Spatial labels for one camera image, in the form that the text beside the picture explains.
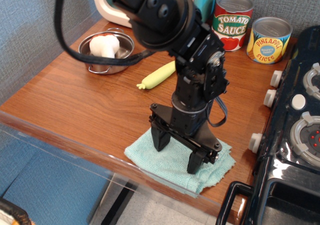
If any white plush mushroom toy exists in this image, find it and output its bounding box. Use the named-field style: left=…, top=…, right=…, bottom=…
left=89, top=35, right=120, bottom=59

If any grey stove knob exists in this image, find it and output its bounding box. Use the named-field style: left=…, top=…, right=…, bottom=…
left=248, top=133, right=263, bottom=154
left=270, top=70, right=283, bottom=88
left=263, top=89, right=277, bottom=108

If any small steel pan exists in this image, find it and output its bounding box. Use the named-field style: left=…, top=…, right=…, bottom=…
left=78, top=28, right=135, bottom=75

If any pineapple slices can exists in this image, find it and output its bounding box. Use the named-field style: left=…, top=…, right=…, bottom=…
left=246, top=17, right=293, bottom=65

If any grey stove knob bottom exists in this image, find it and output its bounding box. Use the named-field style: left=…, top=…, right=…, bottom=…
left=248, top=133, right=263, bottom=154

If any spoon with yellow-green handle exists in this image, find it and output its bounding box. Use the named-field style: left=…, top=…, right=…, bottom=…
left=136, top=61, right=176, bottom=90

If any black braided cable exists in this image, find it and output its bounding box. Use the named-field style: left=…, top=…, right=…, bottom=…
left=53, top=0, right=156, bottom=67

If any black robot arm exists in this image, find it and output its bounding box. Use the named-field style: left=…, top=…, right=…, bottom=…
left=112, top=0, right=229, bottom=174

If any grey stove knob top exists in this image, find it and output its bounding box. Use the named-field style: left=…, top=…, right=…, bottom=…
left=270, top=70, right=283, bottom=88

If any light blue cloth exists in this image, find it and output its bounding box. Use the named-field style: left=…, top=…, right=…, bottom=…
left=124, top=129, right=236, bottom=197

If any tomato sauce can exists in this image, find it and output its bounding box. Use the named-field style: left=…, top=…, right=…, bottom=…
left=211, top=0, right=254, bottom=52

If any teal toy microwave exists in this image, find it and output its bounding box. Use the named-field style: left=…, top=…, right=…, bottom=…
left=94, top=0, right=215, bottom=28

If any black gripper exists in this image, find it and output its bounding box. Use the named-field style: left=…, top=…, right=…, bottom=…
left=149, top=102, right=222, bottom=174

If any grey stove knob middle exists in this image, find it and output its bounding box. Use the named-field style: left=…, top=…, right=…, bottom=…
left=263, top=89, right=277, bottom=108

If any black toy stove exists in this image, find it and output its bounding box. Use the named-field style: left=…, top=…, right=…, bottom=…
left=216, top=25, right=320, bottom=225

